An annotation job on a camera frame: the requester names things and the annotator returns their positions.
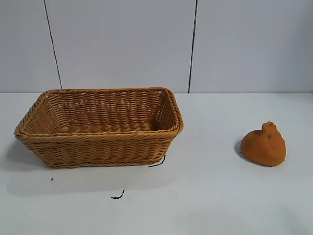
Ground bumpy orange fruit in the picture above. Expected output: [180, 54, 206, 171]
[240, 121, 287, 168]

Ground tan woven wicker basket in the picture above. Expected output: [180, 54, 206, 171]
[14, 86, 184, 168]

